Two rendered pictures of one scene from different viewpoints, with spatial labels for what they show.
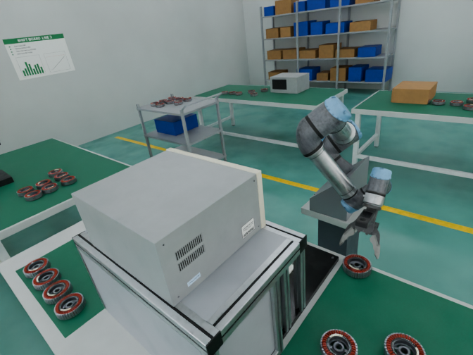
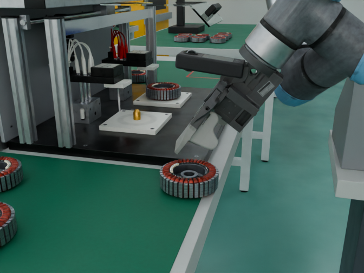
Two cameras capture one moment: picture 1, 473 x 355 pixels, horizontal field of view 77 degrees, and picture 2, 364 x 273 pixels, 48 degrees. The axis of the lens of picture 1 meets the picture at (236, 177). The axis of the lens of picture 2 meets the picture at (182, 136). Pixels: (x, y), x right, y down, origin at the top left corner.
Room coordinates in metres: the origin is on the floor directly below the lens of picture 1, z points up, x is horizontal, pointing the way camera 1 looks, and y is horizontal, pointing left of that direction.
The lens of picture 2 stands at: (0.55, -1.05, 1.11)
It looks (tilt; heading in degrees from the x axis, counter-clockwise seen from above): 20 degrees down; 61
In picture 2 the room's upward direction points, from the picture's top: straight up
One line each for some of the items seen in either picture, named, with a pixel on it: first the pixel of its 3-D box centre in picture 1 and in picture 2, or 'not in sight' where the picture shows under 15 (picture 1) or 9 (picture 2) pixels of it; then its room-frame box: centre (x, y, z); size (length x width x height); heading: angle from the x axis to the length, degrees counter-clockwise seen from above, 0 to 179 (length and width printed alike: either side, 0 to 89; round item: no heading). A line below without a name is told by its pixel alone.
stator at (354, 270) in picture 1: (356, 265); (189, 177); (0.91, -0.45, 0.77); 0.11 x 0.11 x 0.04
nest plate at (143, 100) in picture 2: not in sight; (163, 98); (1.11, 0.07, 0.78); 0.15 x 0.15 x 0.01; 47
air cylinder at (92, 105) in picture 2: not in sight; (86, 109); (0.84, 0.00, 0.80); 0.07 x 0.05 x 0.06; 47
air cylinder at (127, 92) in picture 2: not in sight; (121, 89); (1.01, 0.17, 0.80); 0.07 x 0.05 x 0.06; 47
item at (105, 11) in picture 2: not in sight; (104, 10); (0.97, 0.17, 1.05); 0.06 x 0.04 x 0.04; 47
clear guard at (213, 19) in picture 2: not in sight; (165, 12); (1.15, 0.12, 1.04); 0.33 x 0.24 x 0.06; 137
